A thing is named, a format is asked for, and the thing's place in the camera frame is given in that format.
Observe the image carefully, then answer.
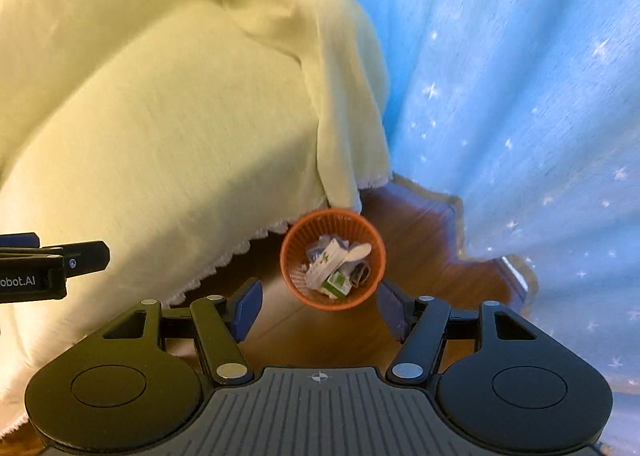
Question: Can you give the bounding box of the orange plastic mesh basket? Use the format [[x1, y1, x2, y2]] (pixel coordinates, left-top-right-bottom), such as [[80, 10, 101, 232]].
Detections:
[[280, 207, 387, 311]]

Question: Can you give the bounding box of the yellow-green blanket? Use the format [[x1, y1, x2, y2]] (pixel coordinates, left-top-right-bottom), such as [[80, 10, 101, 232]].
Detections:
[[0, 0, 393, 442]]

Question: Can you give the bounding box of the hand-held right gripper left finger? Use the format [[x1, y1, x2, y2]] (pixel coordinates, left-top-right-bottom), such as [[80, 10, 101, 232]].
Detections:
[[102, 279, 263, 385]]

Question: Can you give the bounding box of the blue star-print curtain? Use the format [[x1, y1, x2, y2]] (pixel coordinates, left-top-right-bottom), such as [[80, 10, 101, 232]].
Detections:
[[240, 0, 640, 437]]

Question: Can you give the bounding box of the white paper packaging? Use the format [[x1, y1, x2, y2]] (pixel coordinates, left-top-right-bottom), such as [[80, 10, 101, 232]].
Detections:
[[306, 237, 347, 289]]

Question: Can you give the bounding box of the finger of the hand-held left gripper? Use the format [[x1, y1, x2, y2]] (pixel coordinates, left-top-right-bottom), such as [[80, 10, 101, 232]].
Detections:
[[0, 233, 41, 249], [42, 240, 111, 278]]

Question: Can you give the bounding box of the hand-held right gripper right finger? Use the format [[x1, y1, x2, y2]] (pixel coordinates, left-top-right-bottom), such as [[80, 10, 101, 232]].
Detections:
[[375, 280, 538, 384]]

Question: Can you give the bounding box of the white plastic spoon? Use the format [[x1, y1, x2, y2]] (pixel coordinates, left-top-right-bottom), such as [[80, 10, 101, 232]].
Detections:
[[341, 243, 373, 268]]

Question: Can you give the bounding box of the green and white medicine box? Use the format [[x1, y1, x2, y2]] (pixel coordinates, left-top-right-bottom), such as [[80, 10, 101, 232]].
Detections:
[[322, 269, 351, 298]]

